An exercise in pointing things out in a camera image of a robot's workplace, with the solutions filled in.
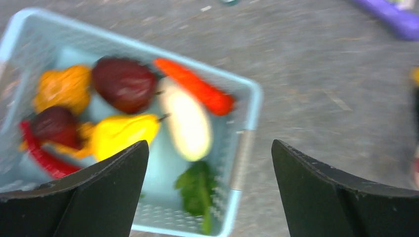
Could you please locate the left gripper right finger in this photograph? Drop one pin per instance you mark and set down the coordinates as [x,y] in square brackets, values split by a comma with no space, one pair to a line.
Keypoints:
[322,201]

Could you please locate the small dark red fruit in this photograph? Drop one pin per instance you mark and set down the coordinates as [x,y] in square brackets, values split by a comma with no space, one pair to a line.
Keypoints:
[59,125]

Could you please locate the dark red toy fruit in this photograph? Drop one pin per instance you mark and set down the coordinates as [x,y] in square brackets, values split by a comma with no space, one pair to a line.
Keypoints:
[124,83]

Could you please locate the light blue plastic basket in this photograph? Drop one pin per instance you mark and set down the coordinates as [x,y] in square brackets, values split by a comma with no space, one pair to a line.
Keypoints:
[178,197]

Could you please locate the purple toy flashlight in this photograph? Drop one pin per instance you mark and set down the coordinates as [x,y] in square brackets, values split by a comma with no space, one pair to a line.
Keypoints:
[396,15]

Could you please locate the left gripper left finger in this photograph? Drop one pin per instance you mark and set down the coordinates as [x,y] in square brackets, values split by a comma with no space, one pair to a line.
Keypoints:
[97,201]

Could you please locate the white toy radish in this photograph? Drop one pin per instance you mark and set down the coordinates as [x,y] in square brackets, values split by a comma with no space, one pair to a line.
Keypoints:
[188,123]

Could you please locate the yellow toy pear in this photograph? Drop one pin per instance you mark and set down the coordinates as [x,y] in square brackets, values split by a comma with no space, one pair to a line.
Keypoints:
[115,133]

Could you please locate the red toy chili pepper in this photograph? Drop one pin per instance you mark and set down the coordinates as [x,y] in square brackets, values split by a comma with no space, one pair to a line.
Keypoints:
[55,167]

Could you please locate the orange toy carrot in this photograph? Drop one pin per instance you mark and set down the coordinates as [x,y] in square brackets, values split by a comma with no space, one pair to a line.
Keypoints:
[214,99]

